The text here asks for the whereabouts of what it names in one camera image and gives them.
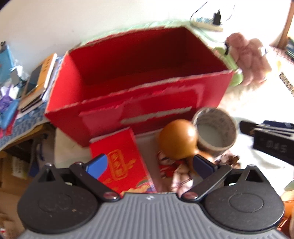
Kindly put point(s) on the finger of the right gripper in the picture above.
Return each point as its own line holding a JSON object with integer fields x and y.
{"x": 285, "y": 125}
{"x": 247, "y": 127}

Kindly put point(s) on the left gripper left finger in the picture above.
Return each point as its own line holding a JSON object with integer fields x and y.
{"x": 88, "y": 175}

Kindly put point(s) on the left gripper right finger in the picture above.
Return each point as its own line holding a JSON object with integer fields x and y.
{"x": 213, "y": 175}

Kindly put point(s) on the brown pine cone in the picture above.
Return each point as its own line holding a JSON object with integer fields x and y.
{"x": 229, "y": 159}

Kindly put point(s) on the printed packing tape roll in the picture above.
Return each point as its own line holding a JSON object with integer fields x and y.
{"x": 216, "y": 130}

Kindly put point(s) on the small red gift box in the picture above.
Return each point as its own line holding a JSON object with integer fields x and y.
{"x": 126, "y": 170}

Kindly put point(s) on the brown bottle gourd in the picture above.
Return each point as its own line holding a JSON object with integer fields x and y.
{"x": 178, "y": 141}

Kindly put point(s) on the green plush toy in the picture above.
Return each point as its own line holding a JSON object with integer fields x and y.
{"x": 231, "y": 64}

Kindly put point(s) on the cardboard boxes on floor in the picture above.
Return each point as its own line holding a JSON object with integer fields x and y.
{"x": 19, "y": 164}

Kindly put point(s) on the pink teddy bear plush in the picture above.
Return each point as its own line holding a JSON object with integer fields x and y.
{"x": 250, "y": 56}

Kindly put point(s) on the blue patterned table cloth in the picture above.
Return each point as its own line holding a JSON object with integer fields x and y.
{"x": 27, "y": 121}

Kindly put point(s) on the yellow book stack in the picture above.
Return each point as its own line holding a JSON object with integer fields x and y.
{"x": 28, "y": 101}

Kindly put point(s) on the blue glasses case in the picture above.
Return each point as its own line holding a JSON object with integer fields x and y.
{"x": 9, "y": 113}

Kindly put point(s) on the smartphone on books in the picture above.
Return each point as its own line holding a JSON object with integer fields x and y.
{"x": 36, "y": 82}

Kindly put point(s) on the large red cardboard box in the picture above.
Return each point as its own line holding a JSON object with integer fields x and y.
{"x": 142, "y": 79}

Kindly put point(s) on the purple tissue pack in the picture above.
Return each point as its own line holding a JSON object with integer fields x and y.
{"x": 9, "y": 99}

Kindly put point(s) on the white power strip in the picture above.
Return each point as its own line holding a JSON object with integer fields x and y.
{"x": 207, "y": 24}

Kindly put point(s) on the black charger adapter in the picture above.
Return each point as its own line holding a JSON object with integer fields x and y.
{"x": 217, "y": 18}

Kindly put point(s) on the blue paper bag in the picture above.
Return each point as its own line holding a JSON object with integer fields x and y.
{"x": 6, "y": 62}

